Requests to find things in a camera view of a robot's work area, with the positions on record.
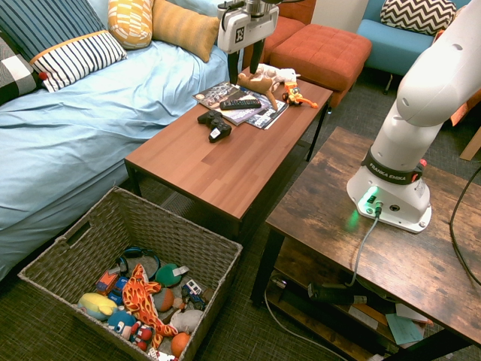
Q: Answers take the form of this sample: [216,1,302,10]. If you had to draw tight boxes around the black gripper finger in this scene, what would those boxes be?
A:
[250,38,266,76]
[227,50,241,85]

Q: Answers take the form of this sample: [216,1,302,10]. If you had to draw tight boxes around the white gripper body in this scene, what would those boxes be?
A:
[216,0,280,54]

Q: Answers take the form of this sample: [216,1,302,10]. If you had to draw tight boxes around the black gamepad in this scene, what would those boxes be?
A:
[197,109,233,144]

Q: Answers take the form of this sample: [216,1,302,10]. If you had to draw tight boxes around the grey wicker basket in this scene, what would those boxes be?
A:
[17,186,244,361]

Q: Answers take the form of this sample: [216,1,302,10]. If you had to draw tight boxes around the white plush animal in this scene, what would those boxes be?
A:
[255,62,302,92]

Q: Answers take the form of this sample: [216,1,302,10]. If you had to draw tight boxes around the grey patterned magazine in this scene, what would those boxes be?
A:
[192,80,271,126]

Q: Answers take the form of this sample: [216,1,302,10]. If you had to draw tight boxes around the brown plush dog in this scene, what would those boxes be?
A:
[236,72,280,112]

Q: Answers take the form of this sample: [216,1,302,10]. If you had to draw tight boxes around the black remote control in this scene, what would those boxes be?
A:
[219,98,262,111]

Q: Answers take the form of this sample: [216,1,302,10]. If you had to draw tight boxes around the orange armchair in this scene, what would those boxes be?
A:
[242,0,317,69]

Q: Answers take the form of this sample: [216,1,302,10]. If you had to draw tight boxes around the orange toy digger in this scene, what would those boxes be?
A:
[282,80,319,110]

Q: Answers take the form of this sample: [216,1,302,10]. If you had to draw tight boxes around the dark blue magazine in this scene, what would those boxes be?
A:
[244,98,289,131]

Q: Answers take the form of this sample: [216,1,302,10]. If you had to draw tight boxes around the mustard rectangular pillow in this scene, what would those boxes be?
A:
[151,0,220,63]

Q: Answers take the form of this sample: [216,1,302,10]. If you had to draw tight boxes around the orange square ottoman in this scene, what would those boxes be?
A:
[269,23,374,109]

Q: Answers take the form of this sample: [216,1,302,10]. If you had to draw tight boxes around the reddish wooden coffee table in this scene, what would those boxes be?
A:
[124,68,334,241]

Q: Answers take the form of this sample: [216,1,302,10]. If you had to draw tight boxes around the yellow white patterned pillow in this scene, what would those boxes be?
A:
[107,0,155,50]

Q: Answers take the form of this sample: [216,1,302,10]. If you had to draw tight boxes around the blue sofa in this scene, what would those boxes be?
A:
[355,0,473,77]

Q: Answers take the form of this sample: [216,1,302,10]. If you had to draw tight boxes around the white navy striped pillow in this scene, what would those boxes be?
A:
[29,30,129,93]

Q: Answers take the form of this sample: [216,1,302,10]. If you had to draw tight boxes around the black white chevron pillow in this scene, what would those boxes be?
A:
[380,0,458,37]

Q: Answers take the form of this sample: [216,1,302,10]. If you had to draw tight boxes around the bed with blue sheet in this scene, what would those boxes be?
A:
[0,0,245,281]

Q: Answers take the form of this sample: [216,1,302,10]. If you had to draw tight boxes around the dark blue striped pillow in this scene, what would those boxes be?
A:
[0,0,107,63]

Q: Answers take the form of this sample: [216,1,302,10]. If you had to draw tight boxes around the blue headphones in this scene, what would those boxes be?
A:
[115,246,162,281]

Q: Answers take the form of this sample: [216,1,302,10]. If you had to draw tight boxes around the green plush ball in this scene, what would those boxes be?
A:
[155,262,184,288]

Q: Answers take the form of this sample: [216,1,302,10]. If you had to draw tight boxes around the black white checked pillow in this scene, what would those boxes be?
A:
[0,35,45,106]

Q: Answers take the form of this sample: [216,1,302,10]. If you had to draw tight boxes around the rustic dark wood table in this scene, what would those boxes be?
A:
[250,126,481,361]

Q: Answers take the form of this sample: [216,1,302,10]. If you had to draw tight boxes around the blue toy jeep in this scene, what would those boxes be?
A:
[181,279,209,311]

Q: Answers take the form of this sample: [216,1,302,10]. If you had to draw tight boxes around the light wooden furniture leg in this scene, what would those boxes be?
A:
[459,126,481,162]

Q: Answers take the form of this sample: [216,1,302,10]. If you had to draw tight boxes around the grey red plush ball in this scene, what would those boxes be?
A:
[153,287,176,313]

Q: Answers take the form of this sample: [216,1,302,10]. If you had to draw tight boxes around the black power adapter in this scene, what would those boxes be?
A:
[307,282,368,306]

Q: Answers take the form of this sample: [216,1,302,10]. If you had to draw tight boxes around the orange toy truck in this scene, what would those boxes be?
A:
[95,267,120,297]

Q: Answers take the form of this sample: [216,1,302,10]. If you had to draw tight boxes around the blue toy car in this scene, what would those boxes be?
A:
[107,276,130,306]

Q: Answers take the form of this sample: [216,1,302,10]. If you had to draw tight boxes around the orange flame plush lizard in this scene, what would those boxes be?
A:
[122,262,179,350]

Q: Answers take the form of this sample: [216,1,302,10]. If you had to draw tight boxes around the grey plush toy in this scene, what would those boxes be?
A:
[169,308,204,334]

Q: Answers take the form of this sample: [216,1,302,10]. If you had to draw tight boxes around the blue captain plush doll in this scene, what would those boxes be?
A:
[107,310,138,337]

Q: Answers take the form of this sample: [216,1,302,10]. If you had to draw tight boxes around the orange ball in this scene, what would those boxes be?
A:
[170,332,192,358]

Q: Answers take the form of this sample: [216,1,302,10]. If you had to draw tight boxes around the teal paper note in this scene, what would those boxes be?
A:
[385,312,425,346]

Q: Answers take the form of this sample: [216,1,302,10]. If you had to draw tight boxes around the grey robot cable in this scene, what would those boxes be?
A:
[344,201,385,289]

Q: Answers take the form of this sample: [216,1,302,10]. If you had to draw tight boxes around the white cable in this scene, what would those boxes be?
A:
[263,276,349,361]

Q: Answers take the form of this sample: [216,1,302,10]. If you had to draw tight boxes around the black thick cable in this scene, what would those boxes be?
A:
[449,174,481,287]

